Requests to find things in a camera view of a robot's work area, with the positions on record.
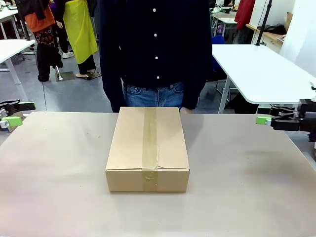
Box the black camera stand pole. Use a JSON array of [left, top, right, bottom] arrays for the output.
[[255, 0, 274, 46]]

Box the square metal mannequin base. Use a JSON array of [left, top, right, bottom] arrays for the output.
[[55, 71, 76, 82]]

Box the white desk with grey legs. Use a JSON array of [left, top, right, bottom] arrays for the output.
[[0, 39, 37, 102]]

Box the black bag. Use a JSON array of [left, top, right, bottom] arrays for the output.
[[263, 23, 287, 35]]

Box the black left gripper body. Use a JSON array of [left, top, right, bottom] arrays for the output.
[[0, 99, 20, 117]]

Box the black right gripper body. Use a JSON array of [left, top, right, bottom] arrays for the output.
[[295, 98, 316, 133]]

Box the brown cardboard shipping box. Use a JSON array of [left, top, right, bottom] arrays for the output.
[[105, 106, 190, 193]]

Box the person's right forearm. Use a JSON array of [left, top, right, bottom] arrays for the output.
[[102, 46, 128, 113]]

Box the mannequin with yellow apron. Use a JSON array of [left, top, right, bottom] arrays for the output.
[[53, 0, 102, 80]]

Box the mannequin with orange top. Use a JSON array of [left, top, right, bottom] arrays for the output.
[[14, 0, 64, 82]]

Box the grey desk with clutter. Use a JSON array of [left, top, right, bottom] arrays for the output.
[[211, 11, 238, 38]]

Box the person in red top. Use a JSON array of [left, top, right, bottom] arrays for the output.
[[233, 0, 256, 45]]

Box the wooden top workbench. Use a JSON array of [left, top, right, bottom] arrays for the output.
[[246, 23, 287, 54]]

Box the large white rounded table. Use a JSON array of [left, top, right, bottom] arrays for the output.
[[211, 43, 316, 114]]

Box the person's left forearm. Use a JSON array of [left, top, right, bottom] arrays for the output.
[[181, 46, 213, 111]]

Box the blue office chair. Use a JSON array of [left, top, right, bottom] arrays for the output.
[[211, 34, 228, 79]]

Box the small blue white box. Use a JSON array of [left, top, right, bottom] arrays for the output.
[[0, 122, 15, 133]]

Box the person in dark navy shirt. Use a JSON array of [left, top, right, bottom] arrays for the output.
[[97, 0, 213, 114]]

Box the clear packing tape strip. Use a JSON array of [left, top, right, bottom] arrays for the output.
[[142, 107, 159, 192]]

